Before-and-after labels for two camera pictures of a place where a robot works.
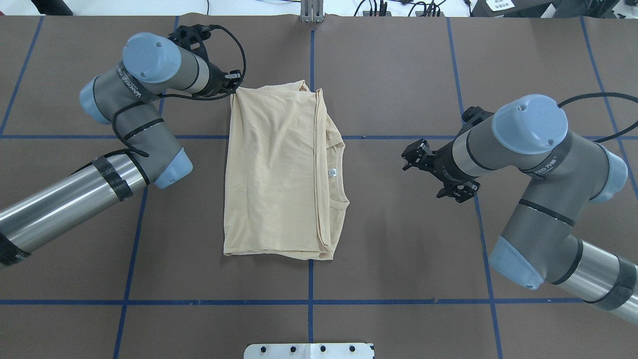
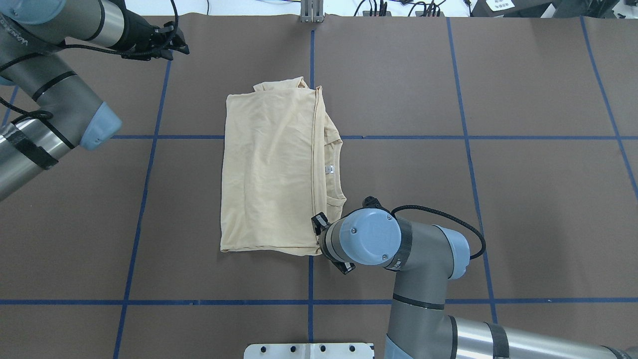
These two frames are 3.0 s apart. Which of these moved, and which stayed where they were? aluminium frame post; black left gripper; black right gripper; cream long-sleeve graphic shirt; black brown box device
Moved: black left gripper; black right gripper
Stayed: black brown box device; cream long-sleeve graphic shirt; aluminium frame post
